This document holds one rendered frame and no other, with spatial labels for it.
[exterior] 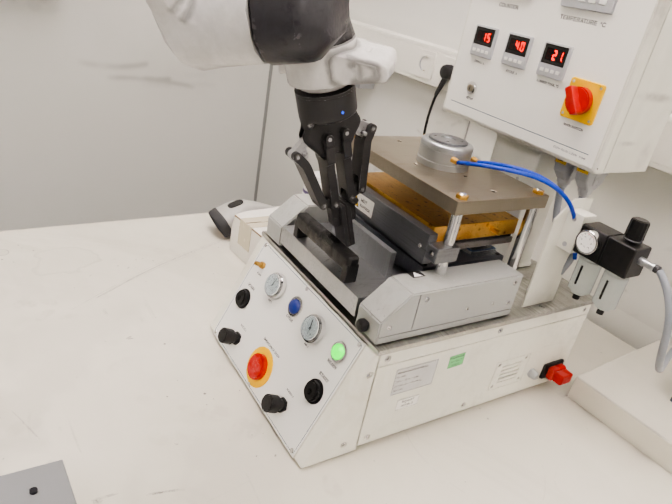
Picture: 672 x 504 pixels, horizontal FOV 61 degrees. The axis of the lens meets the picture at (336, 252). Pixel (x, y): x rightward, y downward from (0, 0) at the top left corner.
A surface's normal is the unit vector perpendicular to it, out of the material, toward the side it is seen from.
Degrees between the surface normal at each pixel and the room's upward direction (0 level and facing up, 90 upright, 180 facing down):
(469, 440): 0
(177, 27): 117
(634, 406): 0
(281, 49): 134
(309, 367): 65
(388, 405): 90
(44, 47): 90
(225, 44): 112
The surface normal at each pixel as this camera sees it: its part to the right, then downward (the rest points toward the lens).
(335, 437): 0.51, 0.46
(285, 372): -0.69, -0.29
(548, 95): -0.84, 0.10
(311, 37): 0.52, 0.63
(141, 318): 0.18, -0.88
